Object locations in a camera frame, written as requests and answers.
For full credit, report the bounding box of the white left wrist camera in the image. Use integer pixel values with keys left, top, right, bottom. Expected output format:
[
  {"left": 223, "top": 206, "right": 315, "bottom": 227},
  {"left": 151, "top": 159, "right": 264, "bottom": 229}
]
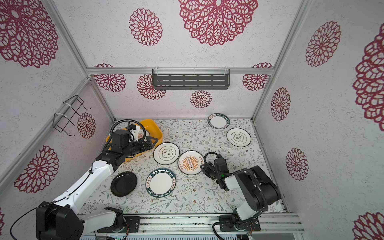
[{"left": 130, "top": 125, "right": 144, "bottom": 142}]

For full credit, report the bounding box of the grey slotted wall shelf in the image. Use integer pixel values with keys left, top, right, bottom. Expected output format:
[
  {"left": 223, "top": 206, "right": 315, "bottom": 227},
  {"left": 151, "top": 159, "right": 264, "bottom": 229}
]
[{"left": 152, "top": 69, "right": 231, "bottom": 90}]

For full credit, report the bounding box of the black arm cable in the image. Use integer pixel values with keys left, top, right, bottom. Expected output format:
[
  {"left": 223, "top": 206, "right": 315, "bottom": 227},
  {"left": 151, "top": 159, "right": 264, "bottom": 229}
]
[
  {"left": 8, "top": 119, "right": 148, "bottom": 238},
  {"left": 203, "top": 151, "right": 269, "bottom": 240}
]

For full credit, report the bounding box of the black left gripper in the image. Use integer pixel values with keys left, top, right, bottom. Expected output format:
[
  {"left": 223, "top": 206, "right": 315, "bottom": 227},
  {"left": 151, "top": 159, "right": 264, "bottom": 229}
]
[{"left": 123, "top": 135, "right": 158, "bottom": 158}]

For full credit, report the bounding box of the black plate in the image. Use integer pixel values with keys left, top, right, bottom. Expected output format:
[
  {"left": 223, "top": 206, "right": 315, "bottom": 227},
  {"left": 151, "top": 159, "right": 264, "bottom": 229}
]
[{"left": 111, "top": 172, "right": 138, "bottom": 197}]

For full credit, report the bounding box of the large orange sunburst plate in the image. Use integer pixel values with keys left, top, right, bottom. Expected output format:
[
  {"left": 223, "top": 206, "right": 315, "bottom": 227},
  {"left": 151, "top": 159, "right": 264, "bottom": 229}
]
[{"left": 130, "top": 129, "right": 150, "bottom": 142}]

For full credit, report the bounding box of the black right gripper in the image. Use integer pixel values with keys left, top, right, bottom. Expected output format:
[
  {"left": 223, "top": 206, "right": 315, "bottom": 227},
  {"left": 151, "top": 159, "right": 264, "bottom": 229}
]
[{"left": 200, "top": 162, "right": 221, "bottom": 181}]

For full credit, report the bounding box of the small green-rim lettered plate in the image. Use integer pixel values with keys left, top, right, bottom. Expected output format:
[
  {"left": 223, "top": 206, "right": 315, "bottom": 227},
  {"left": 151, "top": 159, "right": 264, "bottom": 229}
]
[{"left": 207, "top": 113, "right": 230, "bottom": 129}]

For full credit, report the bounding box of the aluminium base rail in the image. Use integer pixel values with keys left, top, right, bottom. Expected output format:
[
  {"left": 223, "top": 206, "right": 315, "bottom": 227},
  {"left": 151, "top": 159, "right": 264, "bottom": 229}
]
[{"left": 82, "top": 213, "right": 306, "bottom": 240}]

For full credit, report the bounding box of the medium orange sunburst plate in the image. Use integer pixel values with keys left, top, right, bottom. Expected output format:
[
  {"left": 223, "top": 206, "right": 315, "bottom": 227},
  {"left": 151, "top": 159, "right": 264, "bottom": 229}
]
[{"left": 178, "top": 151, "right": 204, "bottom": 176}]

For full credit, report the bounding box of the large white clover-emblem plate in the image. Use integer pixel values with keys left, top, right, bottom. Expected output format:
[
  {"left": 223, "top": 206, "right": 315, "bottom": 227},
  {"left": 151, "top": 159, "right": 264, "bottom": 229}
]
[{"left": 153, "top": 143, "right": 180, "bottom": 165}]

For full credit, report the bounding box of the black wire wall rack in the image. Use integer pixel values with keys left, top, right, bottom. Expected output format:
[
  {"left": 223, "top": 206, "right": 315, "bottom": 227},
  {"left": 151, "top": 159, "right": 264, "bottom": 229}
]
[{"left": 52, "top": 95, "right": 91, "bottom": 137}]

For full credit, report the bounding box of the small white clover-emblem plate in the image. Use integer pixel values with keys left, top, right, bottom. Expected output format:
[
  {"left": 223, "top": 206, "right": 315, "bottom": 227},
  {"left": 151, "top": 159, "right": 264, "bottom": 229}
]
[{"left": 227, "top": 128, "right": 252, "bottom": 148}]

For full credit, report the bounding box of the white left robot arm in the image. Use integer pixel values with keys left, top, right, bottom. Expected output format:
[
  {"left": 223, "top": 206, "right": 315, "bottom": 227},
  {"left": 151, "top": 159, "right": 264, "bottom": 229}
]
[{"left": 36, "top": 130, "right": 159, "bottom": 240}]

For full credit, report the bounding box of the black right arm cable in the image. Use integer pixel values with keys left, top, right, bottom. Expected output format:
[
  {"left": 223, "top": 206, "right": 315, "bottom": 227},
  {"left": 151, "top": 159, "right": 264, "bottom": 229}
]
[{"left": 203, "top": 151, "right": 269, "bottom": 240}]

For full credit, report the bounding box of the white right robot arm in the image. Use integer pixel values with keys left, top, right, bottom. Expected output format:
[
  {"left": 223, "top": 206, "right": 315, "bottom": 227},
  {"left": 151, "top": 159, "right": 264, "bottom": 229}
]
[{"left": 200, "top": 154, "right": 281, "bottom": 225}]

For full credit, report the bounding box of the large green-rim lettered plate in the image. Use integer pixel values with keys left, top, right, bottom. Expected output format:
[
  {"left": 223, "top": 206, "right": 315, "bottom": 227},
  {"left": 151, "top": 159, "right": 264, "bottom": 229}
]
[{"left": 145, "top": 168, "right": 177, "bottom": 198}]

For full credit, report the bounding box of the yellow plastic bin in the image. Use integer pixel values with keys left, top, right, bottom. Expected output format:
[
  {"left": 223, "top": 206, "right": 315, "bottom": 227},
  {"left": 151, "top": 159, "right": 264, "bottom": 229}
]
[{"left": 106, "top": 119, "right": 164, "bottom": 148}]

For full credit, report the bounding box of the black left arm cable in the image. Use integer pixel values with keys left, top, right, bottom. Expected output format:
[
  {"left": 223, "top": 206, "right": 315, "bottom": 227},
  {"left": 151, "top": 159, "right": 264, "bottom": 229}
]
[{"left": 8, "top": 119, "right": 148, "bottom": 238}]

